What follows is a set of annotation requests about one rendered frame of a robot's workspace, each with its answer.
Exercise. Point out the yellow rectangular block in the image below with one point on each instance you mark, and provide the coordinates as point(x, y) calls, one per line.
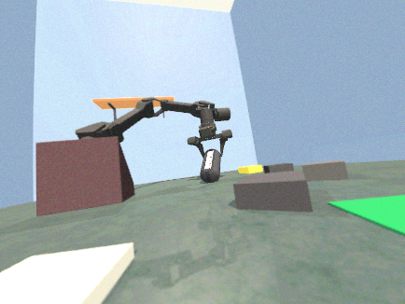
point(251, 169)

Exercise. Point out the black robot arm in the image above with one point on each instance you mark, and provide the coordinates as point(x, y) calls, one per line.
point(144, 108)

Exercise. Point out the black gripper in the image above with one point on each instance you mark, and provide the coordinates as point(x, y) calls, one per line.
point(224, 136)

